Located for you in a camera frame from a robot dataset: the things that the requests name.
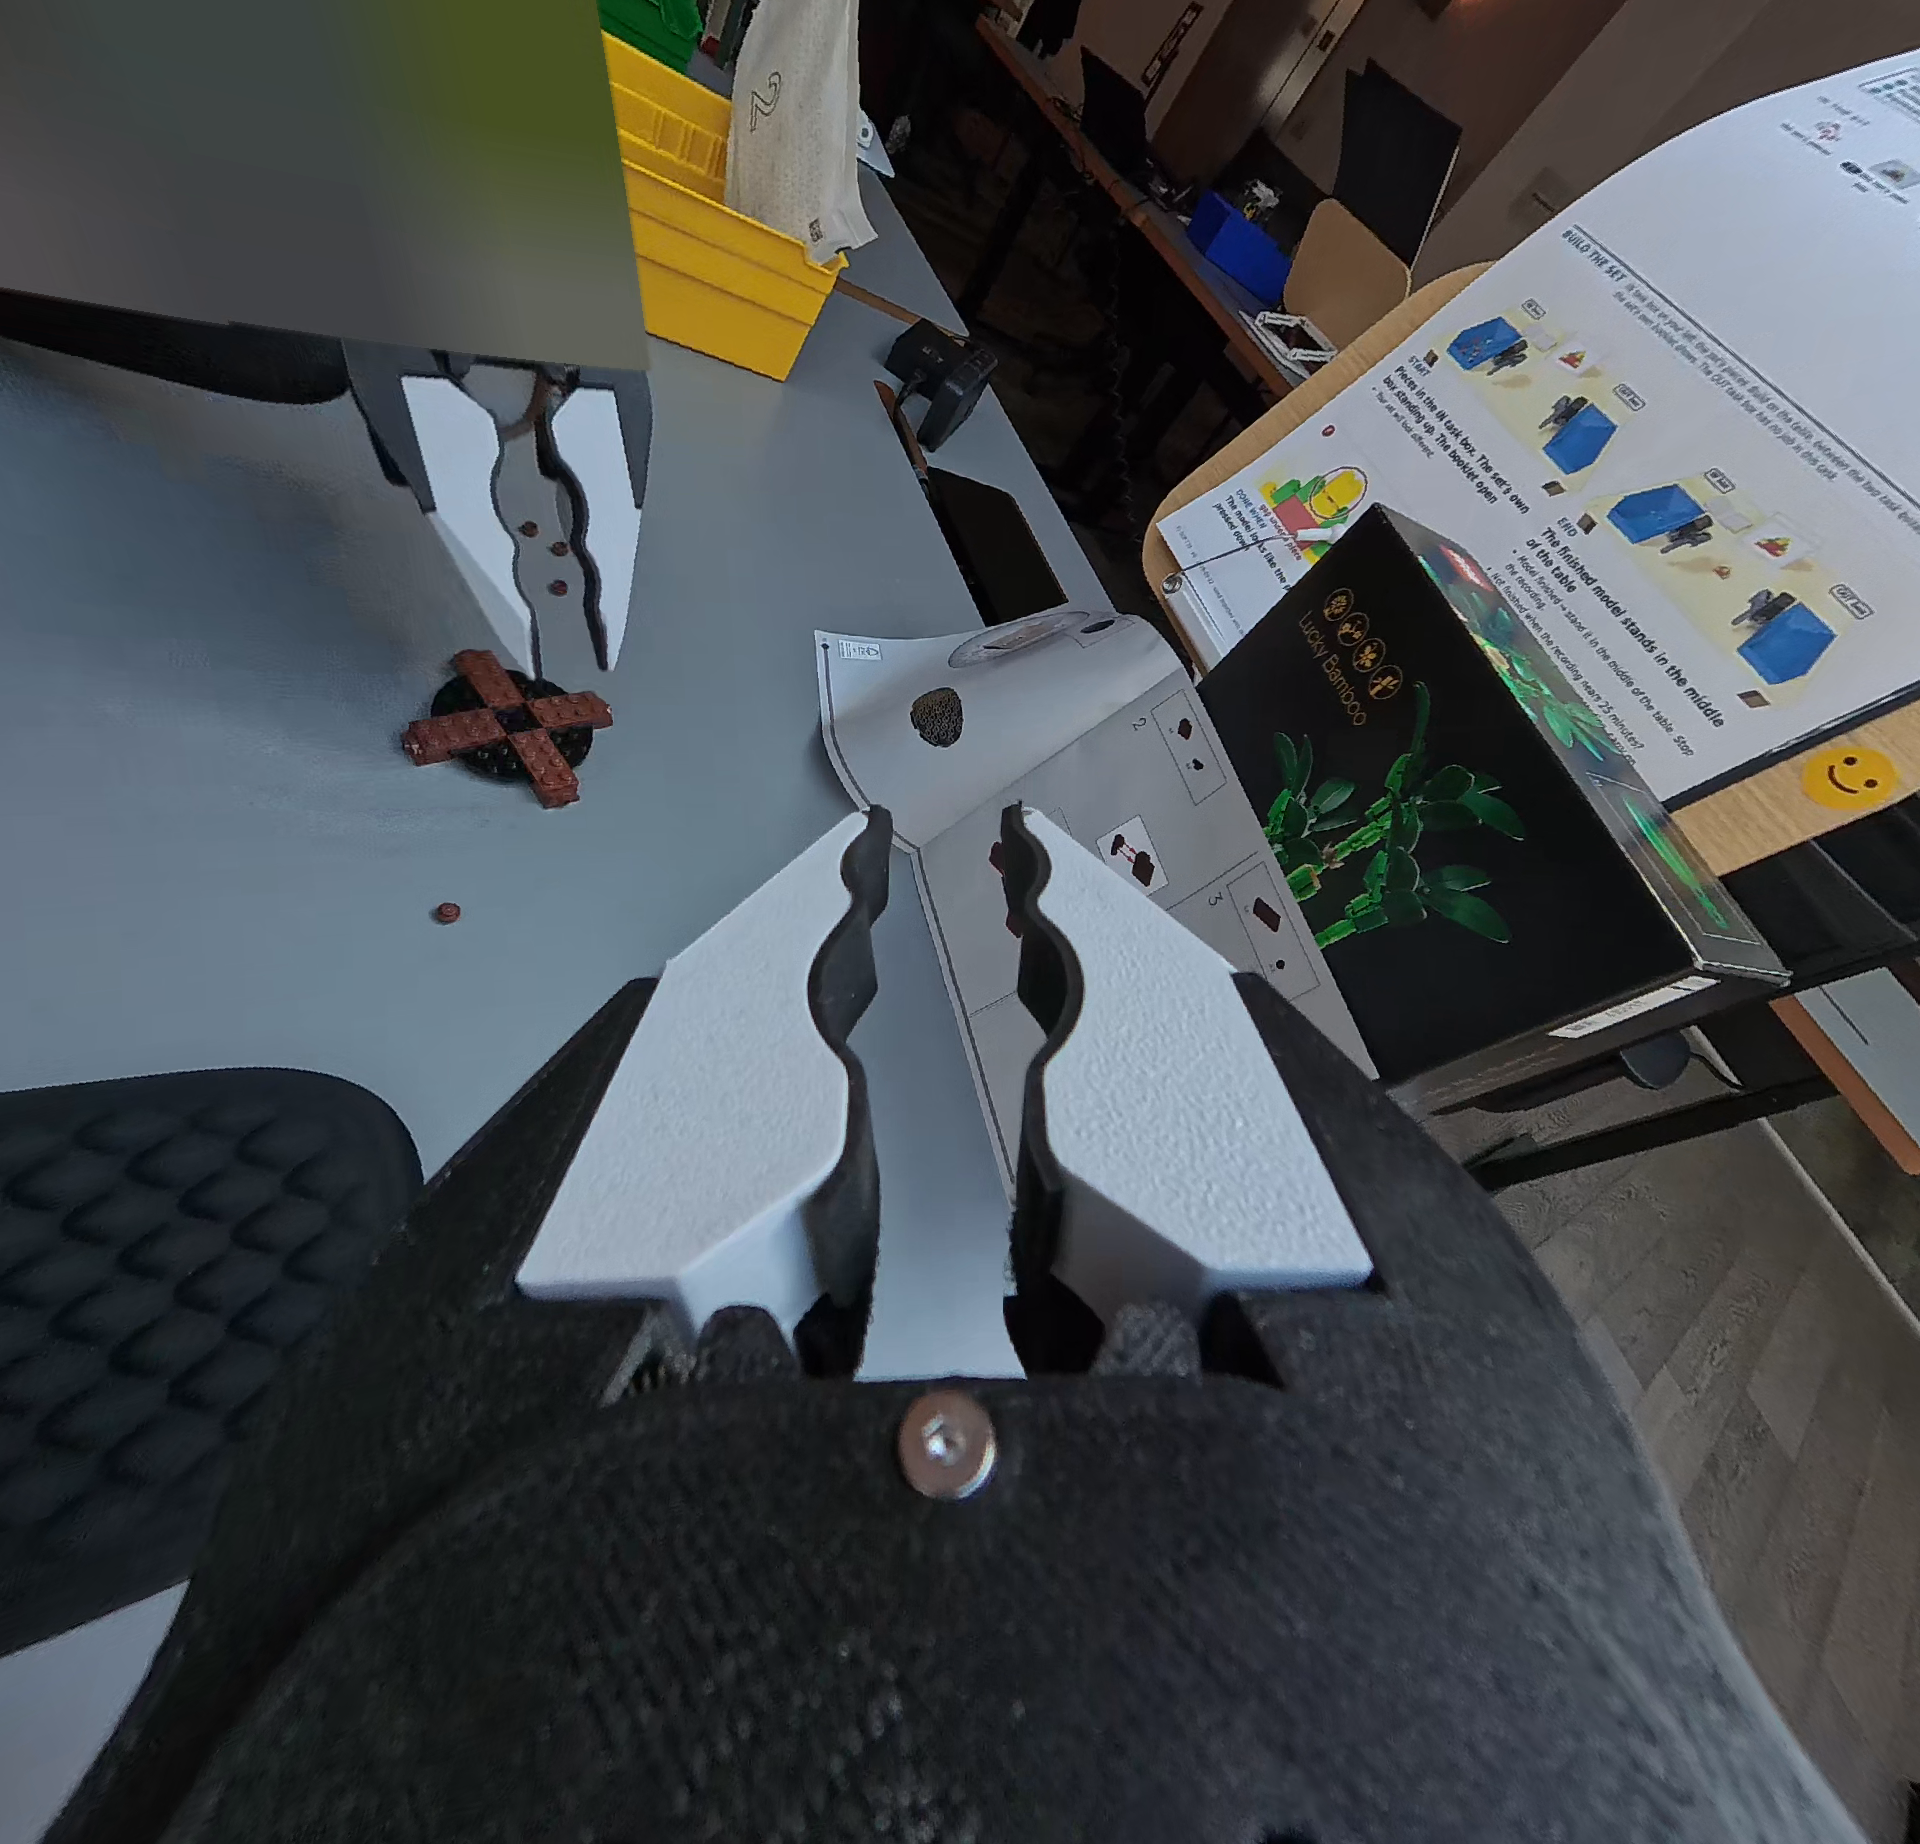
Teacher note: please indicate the blue plastic bin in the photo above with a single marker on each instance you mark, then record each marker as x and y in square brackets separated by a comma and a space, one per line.
[1238, 246]

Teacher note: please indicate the light wooden chair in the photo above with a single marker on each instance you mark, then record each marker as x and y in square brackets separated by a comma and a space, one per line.
[1735, 827]
[1351, 275]

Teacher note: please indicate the long wooden table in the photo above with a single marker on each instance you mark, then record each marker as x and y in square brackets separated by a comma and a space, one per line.
[1105, 183]

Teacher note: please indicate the black bamboo set box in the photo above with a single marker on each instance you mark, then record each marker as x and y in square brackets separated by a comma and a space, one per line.
[1424, 852]

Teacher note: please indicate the black tablet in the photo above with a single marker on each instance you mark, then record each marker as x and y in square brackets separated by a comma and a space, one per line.
[992, 537]

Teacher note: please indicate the dark side table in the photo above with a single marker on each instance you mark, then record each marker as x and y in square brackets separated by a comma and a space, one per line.
[1588, 1078]

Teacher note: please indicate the instruction poster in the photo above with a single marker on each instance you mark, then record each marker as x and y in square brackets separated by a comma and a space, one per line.
[1724, 422]

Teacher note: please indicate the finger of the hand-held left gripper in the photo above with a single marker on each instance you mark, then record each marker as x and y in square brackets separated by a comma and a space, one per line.
[611, 469]
[457, 449]

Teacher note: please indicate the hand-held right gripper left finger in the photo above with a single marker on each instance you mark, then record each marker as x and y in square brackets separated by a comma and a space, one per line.
[706, 1112]

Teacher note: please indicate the white brick model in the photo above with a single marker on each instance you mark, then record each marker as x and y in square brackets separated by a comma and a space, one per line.
[1294, 329]

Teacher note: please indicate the yellow plastic bin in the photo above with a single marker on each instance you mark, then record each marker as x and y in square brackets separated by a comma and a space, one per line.
[719, 272]

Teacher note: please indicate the yellow smiley sticker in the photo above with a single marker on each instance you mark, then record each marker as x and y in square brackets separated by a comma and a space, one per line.
[1848, 779]

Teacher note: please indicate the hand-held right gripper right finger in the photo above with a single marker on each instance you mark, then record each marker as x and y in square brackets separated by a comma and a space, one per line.
[1185, 1112]

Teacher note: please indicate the white paper bag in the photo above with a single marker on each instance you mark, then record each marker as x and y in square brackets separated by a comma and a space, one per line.
[791, 103]

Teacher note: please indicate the black power adapter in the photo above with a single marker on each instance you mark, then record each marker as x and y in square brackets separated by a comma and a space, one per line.
[942, 385]

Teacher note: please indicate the open instruction booklet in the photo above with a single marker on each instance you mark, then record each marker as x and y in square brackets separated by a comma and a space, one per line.
[1076, 735]

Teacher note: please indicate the brown brick assembly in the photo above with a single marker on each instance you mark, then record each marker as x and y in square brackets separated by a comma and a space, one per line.
[500, 731]

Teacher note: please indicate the grey desk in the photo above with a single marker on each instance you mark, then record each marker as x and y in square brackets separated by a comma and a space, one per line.
[224, 825]

